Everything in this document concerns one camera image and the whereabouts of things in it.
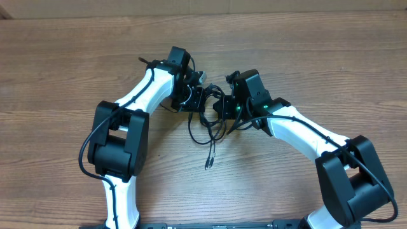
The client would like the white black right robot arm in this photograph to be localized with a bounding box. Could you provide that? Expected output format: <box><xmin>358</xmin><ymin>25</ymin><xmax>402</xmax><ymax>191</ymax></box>
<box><xmin>214</xmin><ymin>96</ymin><xmax>399</xmax><ymax>228</ymax></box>

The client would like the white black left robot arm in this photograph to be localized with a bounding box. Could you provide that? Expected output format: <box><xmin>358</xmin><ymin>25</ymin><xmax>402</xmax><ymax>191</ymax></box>
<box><xmin>78</xmin><ymin>60</ymin><xmax>206</xmax><ymax>228</ymax></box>

